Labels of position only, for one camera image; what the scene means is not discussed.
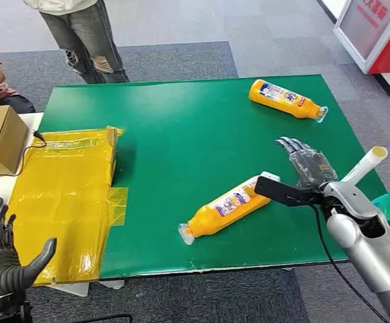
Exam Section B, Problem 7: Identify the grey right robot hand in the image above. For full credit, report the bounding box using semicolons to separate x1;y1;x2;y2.
275;137;339;191

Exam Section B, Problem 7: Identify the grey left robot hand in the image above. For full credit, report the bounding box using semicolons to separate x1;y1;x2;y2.
0;196;57;310

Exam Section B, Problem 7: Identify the orange detergent bottle clear cap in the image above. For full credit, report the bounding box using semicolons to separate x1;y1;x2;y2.
178;171;281;246
248;79;329;124

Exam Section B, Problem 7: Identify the white tube bottle yellow end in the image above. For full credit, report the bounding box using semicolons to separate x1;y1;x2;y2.
341;145;389;185

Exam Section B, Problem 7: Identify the white paper piece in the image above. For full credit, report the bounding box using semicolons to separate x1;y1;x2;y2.
48;279;125;298

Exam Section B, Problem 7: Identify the yellow plastic wrapped package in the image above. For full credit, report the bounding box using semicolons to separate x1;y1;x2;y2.
8;127;130;287

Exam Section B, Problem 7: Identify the brown cardboard box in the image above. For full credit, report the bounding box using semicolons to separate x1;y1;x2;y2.
0;105;30;180

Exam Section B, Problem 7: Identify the green table mat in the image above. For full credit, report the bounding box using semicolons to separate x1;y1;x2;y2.
38;73;390;281

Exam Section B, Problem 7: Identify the red and white display stand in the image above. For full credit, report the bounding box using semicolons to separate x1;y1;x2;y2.
332;0;390;100

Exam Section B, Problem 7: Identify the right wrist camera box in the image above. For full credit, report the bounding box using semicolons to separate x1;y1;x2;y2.
254;175;324;209

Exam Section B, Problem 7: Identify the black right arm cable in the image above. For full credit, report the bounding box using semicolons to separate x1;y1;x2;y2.
311;205;390;323

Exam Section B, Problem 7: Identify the thin black cable with plug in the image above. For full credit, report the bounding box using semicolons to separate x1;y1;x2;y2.
0;129;48;180

